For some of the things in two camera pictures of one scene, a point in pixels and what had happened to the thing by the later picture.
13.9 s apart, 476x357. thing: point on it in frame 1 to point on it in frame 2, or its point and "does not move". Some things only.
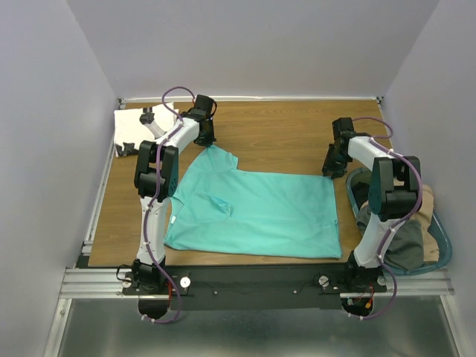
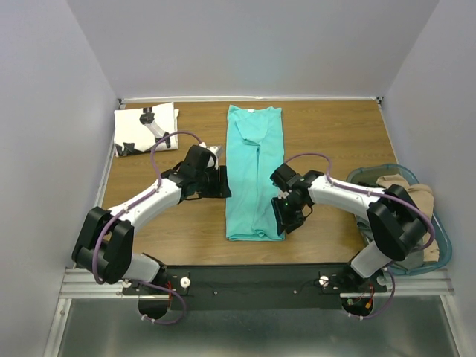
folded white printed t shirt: x=130 y=132 does not move
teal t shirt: x=217 y=207 to x=254 y=152
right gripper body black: x=335 y=163 to x=288 y=212
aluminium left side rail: x=87 y=243 does not move
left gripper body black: x=207 y=139 to x=210 y=186
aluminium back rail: x=340 y=100 does not move
